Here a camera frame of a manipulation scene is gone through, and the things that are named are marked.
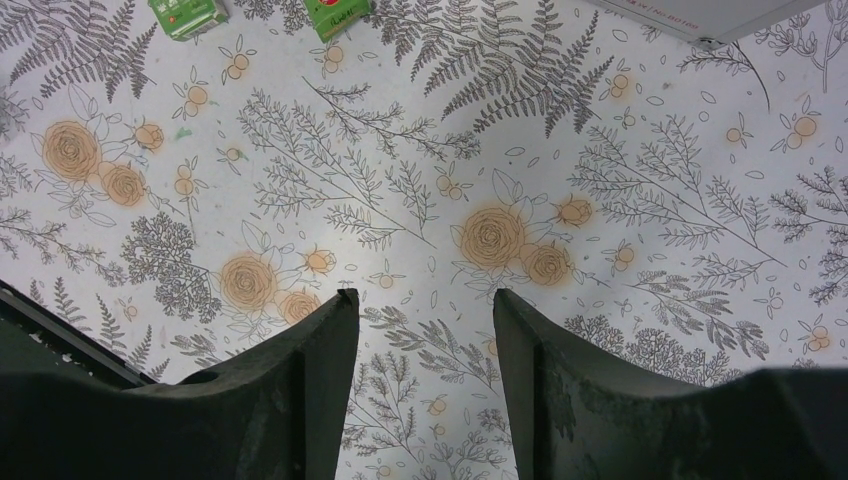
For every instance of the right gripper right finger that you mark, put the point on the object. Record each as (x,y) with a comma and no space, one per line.
(577,411)

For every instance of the floral table mat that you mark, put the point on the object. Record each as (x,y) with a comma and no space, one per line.
(180,202)

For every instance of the green small box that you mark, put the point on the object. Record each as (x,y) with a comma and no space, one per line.
(331,17)
(182,20)

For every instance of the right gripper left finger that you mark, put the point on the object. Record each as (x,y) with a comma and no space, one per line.
(274,411)

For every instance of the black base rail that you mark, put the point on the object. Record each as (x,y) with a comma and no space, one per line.
(32,338)

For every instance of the grey metal medicine box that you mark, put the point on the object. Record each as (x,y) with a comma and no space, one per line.
(708,24)

